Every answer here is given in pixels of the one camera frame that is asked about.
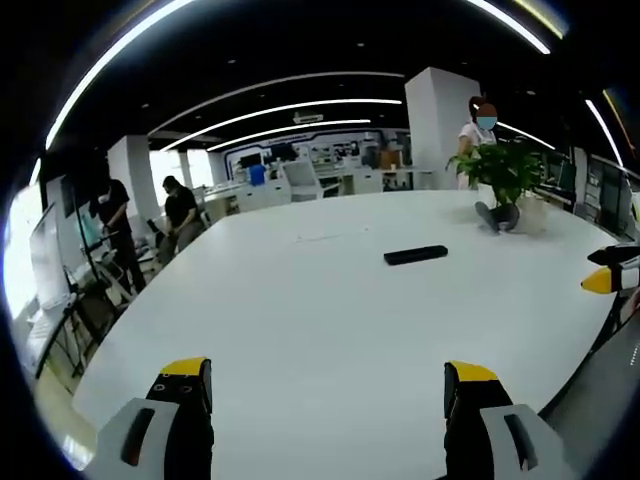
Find white whiteboard on stand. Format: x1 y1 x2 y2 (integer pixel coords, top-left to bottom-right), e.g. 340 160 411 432
27 202 71 309

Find white office chair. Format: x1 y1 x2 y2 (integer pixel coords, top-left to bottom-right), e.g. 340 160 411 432
282 160 324 202

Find white square pillar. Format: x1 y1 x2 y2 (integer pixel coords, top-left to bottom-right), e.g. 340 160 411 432
403 66 484 191

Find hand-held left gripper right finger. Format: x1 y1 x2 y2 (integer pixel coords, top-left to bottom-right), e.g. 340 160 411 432
443 360 576 480

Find black remote control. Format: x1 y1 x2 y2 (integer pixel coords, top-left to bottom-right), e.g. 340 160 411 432
383 244 449 267

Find green potted plant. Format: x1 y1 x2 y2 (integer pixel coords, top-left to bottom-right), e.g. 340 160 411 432
446 140 550 207

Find dark grey round object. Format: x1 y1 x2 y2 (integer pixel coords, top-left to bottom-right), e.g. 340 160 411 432
473 200 522 235

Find black tripod stand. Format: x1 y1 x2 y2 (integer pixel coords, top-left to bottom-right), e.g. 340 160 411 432
69 184 116 351

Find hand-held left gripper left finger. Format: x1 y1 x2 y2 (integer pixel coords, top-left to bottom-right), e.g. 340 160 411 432
84 356 216 480

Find white counter desk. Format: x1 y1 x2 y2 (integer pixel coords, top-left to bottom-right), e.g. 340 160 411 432
319 167 436 195

